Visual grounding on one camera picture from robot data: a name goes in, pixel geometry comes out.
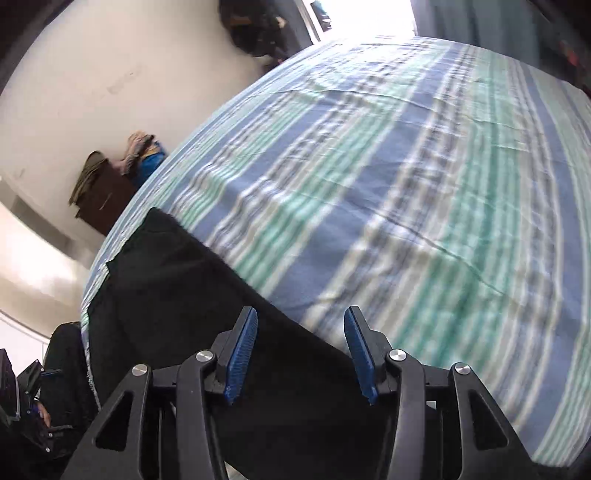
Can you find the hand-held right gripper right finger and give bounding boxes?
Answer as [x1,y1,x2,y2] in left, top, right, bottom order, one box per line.
[343,305,541,480]

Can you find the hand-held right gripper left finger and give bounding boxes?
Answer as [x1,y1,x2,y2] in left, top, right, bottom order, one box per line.
[62,306,258,480]

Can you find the black pants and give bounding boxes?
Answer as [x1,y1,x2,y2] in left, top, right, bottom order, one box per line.
[87,208,444,480]

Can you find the person's dark clothed leg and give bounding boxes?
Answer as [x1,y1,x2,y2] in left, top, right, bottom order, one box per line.
[44,322,99,444]

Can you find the striped bed sheet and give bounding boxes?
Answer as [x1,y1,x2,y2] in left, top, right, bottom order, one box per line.
[81,34,591,467]

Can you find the dark brown nightstand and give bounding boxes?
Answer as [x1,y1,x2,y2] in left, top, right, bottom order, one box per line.
[76,159,139,236]

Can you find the pile of folded clothes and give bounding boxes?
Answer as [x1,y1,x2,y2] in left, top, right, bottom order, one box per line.
[115,131,167,188]

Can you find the olive cloth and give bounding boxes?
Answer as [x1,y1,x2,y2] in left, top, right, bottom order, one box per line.
[69,151,109,206]

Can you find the dark hanging clothes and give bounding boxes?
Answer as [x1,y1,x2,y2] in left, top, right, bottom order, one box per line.
[219,0,301,63]

